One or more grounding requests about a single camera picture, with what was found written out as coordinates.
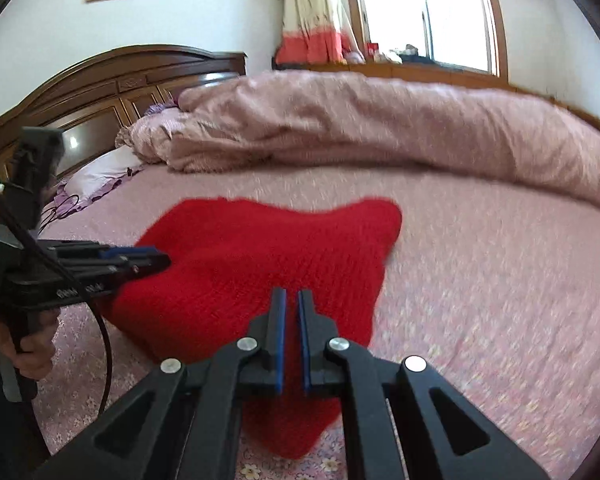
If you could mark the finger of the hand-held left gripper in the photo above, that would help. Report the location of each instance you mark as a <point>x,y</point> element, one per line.
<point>130,252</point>
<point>147,265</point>

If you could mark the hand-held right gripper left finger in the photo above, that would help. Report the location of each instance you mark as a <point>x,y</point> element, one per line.
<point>280,350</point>

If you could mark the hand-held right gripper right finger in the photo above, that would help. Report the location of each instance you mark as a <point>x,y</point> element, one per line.
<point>305,350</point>

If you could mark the red knitted sweater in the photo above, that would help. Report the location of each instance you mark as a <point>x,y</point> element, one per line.
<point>260,255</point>

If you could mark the person's left forearm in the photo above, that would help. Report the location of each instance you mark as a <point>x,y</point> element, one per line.
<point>0,435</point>

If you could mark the person's left hand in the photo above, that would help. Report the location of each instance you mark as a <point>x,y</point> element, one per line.
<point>36,355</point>

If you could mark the white pillow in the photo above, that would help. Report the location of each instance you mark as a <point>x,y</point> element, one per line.
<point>102,172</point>

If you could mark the purple pillow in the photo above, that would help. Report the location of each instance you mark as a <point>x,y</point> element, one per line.
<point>160,108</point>

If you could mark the dark wooden headboard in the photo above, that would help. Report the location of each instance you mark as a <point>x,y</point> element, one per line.
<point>90,90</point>

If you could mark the pink floral bed sheet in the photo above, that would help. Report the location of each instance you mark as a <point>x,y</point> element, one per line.
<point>480,270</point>

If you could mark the pink rolled duvet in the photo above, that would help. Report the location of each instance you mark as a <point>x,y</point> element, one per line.
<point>360,120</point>

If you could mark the cream and red curtain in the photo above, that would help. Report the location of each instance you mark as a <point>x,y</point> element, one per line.
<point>312,15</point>

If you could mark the red cup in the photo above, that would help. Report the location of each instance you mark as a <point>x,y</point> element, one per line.
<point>372,50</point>

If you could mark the dark blue cloth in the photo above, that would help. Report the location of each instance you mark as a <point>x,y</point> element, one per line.
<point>415,52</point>

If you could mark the wooden framed window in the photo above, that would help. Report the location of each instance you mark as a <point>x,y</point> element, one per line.
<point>420,5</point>

